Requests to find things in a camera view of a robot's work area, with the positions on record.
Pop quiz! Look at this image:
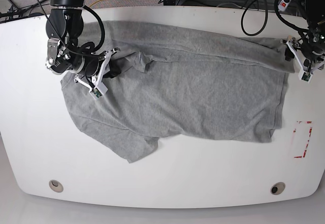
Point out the grey Hugging Face T-shirt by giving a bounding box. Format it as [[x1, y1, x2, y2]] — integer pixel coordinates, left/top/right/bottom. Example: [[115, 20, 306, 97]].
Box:
[[61, 21, 295, 163]]

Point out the wrist camera board image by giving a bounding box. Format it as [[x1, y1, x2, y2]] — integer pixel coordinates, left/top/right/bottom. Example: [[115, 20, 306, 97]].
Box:
[[298, 70, 313, 83], [89, 88, 103, 100]]

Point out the white power strip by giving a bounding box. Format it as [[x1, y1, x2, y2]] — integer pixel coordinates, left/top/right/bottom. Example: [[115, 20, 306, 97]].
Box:
[[276, 0, 291, 12]]

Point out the black tripod stand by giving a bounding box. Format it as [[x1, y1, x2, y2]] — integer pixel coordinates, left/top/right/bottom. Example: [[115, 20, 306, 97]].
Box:
[[1, 0, 39, 24]]

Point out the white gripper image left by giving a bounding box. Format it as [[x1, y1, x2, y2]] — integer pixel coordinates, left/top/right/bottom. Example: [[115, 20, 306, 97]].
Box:
[[72, 46, 122, 92]]

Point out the red tape rectangle marking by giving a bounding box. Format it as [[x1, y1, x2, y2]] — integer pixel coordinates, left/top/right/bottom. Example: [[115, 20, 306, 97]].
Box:
[[290, 121, 313, 159]]

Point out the left table cable grommet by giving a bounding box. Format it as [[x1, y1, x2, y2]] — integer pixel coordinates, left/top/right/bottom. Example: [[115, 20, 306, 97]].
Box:
[[49, 180, 63, 193]]

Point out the right table cable grommet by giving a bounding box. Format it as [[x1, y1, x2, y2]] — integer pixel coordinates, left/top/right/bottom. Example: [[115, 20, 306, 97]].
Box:
[[270, 182, 285, 195]]

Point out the wrist camera board image right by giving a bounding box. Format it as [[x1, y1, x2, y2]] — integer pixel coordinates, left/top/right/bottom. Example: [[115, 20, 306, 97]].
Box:
[[298, 70, 313, 83]]

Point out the black looping arm cable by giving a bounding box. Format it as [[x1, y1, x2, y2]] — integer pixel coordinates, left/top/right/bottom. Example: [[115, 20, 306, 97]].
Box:
[[240, 0, 270, 36]]

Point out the table cable grommet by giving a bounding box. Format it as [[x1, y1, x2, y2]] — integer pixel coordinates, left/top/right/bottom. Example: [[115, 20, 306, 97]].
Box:
[[49, 180, 63, 193], [270, 182, 285, 195]]

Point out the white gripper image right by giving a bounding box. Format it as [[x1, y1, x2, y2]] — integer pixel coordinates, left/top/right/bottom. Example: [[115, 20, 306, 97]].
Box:
[[281, 36, 324, 75]]

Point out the wrist camera board image left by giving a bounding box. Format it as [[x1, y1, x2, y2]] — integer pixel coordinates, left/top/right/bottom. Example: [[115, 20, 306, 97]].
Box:
[[89, 88, 103, 100]]

